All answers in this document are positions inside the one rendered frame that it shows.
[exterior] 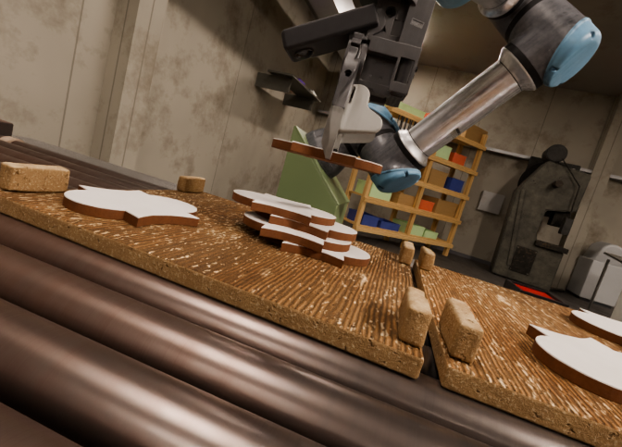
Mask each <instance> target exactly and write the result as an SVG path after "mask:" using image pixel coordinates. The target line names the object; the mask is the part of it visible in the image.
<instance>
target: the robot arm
mask: <svg viewBox="0 0 622 447"><path fill-rule="evenodd" d="M359 1H360V4H361V7H358V8H355V9H351V10H348V11H344V12H342V13H339V14H335V15H332V16H328V17H325V18H323V19H317V20H313V21H310V22H307V23H304V24H301V25H297V26H294V27H291V28H288V29H285V30H283V31H282V33H281V38H282V42H283V47H284V49H285V51H286V53H287V54H288V56H289V57H290V59H291V61H293V62H298V61H301V60H305V59H308V58H311V57H315V56H321V55H325V54H328V53H331V52H335V51H339V50H342V49H345V48H346V51H345V54H344V57H343V61H342V66H341V71H340V76H339V80H338V83H337V87H336V90H335V93H334V96H333V99H332V102H331V107H330V112H329V115H328V119H327V122H326V126H325V128H322V129H317V130H311V131H310V132H308V133H307V134H306V135H305V136H306V139H307V141H308V144H309V145H311V146H315V147H318V148H322V149H323V151H324V155H325V158H326V159H328V160H330V158H331V155H332V152H337V153H341V154H346V155H353V156H356V157H358V156H360V158H361V159H364V160H366V161H370V162H373V163H376V164H379V165H382V170H381V173H380V174H375V173H370V172H368V174H369V176H370V179H371V180H372V181H373V182H374V184H375V186H376V187H377V189H378V190H379V191H380V192H385V193H391V192H399V191H401V190H404V189H406V188H409V187H411V186H412V185H414V184H415V183H417V182H418V181H419V180H420V178H421V172H420V170H421V169H422V168H424V167H425V166H426V165H427V163H428V158H429V156H431V155H432V154H434V153H435V152H437V151H438V150H439V149H441V148H442V147H444V145H446V144H447V143H449V142H450V141H452V140H453V139H454V138H456V137H457V136H459V135H460V134H461V133H463V132H464V131H466V130H468V129H469V128H470V127H472V126H473V125H475V124H476V123H477V122H479V121H480V120H482V119H483V118H485V117H486V116H488V115H489V114H490V113H491V112H492V111H494V110H495V109H497V108H498V107H499V106H501V105H503V104H504V103H505V102H507V101H508V100H510V99H511V98H513V97H514V96H515V95H517V94H518V93H520V92H521V91H535V90H536V89H538V88H539V87H541V86H542V85H543V84H544V85H545V86H548V87H551V88H553V87H556V86H558V85H560V84H562V83H564V82H566V81H568V80H569V79H570V78H572V77H573V76H574V75H575V74H576V73H578V72H579V71H580V70H581V69H582V68H583V67H584V66H585V65H586V64H587V63H588V61H589V60H590V59H591V57H592V56H593V55H594V53H595V52H596V50H597V49H598V47H599V45H600V42H601V38H602V35H601V32H600V31H599V30H598V29H597V28H596V27H595V26H594V25H593V23H592V22H591V19H590V18H586V17H585V16H584V15H583V14H582V13H580V12H579V11H578V10H577V9H576V8H575V7H574V6H572V5H571V4H570V3H569V2H568V1H567V0H472V1H473V2H475V3H476V4H478V8H479V12H480V13H481V14H482V15H483V16H485V17H486V18H488V19H489V21H490V22H491V23H492V24H493V26H494V27H495V28H496V30H497V31H498V32H499V33H500V34H501V35H502V37H503V38H504V39H505V41H506V42H507V45H506V46H504V47H503V48H502V50H501V54H500V57H499V59H498V60H497V61H496V62H495V63H494V64H492V65H491V66H490V67H488V68H487V69H486V70H484V71H483V72H482V73H481V74H479V75H478V76H477V77H476V78H475V79H474V80H473V81H471V82H470V83H468V84H467V85H466V86H465V87H463V88H462V89H461V90H460V91H458V92H457V93H455V94H454V95H453V96H452V97H450V98H449V99H448V100H446V101H445V102H444V103H443V104H441V105H440V106H438V107H437V108H436V109H435V110H433V111H432V112H431V113H430V114H428V115H427V116H426V117H424V118H423V119H422V120H420V121H419V122H418V123H417V124H416V125H415V126H414V127H412V128H411V129H410V130H400V129H399V126H398V124H397V122H396V121H395V119H394V118H393V117H392V114H391V113H390V111H389V110H388V109H387V108H386V107H385V106H384V105H386V106H392V107H399V104H400V102H401V101H402V102H403V100H404V99H405V98H406V97H407V95H408V92H409V88H410V85H411V82H412V79H413V78H414V76H415V72H417V69H418V67H417V62H418V60H419V57H420V54H421V51H422V48H421V46H422V44H423V41H424V38H425V35H426V31H427V28H428V26H429V21H430V18H431V15H432V12H433V9H434V6H435V3H436V2H437V3H438V4H439V5H440V6H442V7H444V8H457V7H460V6H462V5H464V4H466V3H467V2H469V1H470V0H359ZM369 99H370V101H369V102H368V100H369Z"/></svg>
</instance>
